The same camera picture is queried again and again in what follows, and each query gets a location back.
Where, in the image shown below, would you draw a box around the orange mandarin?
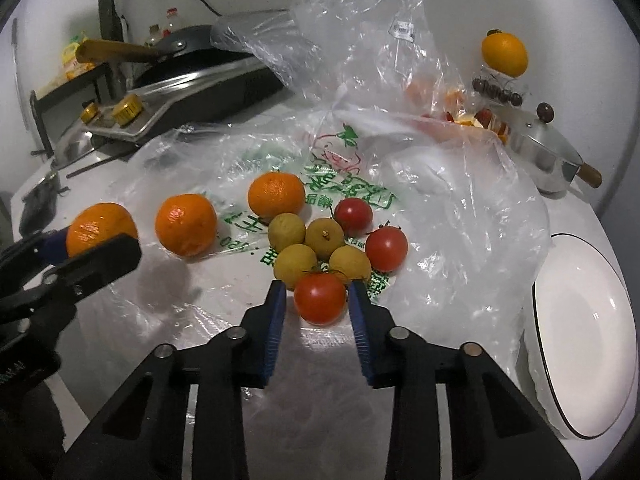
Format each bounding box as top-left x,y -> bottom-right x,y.
247,171 -> 306,220
154,194 -> 217,258
66,203 -> 138,258

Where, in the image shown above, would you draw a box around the red tomato front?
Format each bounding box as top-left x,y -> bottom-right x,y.
293,273 -> 346,326

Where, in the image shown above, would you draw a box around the red tomato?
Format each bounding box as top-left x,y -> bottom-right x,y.
293,273 -> 346,326
333,197 -> 373,236
364,226 -> 409,273

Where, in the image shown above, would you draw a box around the yellow longan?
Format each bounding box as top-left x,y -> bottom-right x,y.
329,245 -> 372,285
305,218 -> 345,261
268,212 -> 306,252
273,244 -> 318,290

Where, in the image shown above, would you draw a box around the dark chopstick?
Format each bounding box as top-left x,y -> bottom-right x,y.
66,152 -> 133,180

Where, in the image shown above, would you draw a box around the red tomato right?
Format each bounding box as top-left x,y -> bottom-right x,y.
364,226 -> 409,273

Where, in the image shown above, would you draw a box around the printed flat plastic bag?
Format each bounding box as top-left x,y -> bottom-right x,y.
79,107 -> 550,390

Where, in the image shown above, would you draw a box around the red tomato back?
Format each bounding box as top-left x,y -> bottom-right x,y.
333,197 -> 373,236

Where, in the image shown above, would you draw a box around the white plate black rim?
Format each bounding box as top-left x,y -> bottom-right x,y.
524,233 -> 638,440

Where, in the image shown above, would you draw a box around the steel induction cooker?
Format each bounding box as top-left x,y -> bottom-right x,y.
51,56 -> 283,169

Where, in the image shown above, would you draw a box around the steel saucepan with lid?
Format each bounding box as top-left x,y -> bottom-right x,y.
495,102 -> 602,195

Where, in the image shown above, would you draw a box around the clear bottle brown cap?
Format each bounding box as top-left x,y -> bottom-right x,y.
144,24 -> 163,48

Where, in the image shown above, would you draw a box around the red capped sauce bottle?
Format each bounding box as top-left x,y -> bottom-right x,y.
163,8 -> 181,37

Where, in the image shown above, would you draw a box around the dark grapes on stand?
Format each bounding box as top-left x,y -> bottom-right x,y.
472,77 -> 524,107

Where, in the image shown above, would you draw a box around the large orange on stand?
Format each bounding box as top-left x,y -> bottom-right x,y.
480,29 -> 528,78

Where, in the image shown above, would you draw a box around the crumpled clear plastic bag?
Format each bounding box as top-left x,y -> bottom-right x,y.
210,0 -> 470,120

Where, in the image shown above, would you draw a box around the black wire rack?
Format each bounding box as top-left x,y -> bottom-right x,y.
29,63 -> 115,157

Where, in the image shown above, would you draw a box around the black wok wooden handle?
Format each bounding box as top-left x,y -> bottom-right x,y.
75,25 -> 252,89

